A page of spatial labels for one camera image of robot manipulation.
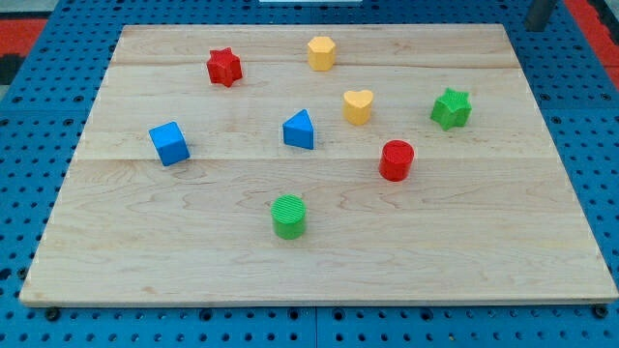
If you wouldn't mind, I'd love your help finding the yellow heart block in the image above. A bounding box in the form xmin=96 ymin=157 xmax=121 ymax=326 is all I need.
xmin=342 ymin=90 xmax=373 ymax=126

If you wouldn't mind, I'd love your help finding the red star block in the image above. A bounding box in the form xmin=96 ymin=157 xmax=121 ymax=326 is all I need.
xmin=206 ymin=47 xmax=243 ymax=87

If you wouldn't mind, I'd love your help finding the green star block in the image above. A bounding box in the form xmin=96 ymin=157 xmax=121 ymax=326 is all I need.
xmin=430 ymin=88 xmax=472 ymax=131

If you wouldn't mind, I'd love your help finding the wooden board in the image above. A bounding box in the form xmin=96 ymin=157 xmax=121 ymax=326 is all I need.
xmin=20 ymin=24 xmax=618 ymax=307

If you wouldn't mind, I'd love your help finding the green cylinder block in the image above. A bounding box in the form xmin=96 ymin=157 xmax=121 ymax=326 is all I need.
xmin=271 ymin=194 xmax=307 ymax=240

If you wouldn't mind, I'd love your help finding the blue triangle block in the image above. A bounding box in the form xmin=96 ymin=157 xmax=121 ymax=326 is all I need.
xmin=282 ymin=109 xmax=314 ymax=150

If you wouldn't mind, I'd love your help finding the red cylinder block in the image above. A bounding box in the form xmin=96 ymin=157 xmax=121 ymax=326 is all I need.
xmin=378 ymin=139 xmax=415 ymax=182

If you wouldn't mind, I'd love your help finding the yellow hexagon block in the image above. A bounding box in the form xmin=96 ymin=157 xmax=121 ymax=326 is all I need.
xmin=308 ymin=36 xmax=337 ymax=72

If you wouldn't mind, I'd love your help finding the blue cube block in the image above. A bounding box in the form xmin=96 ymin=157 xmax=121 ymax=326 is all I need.
xmin=149 ymin=121 xmax=191 ymax=166

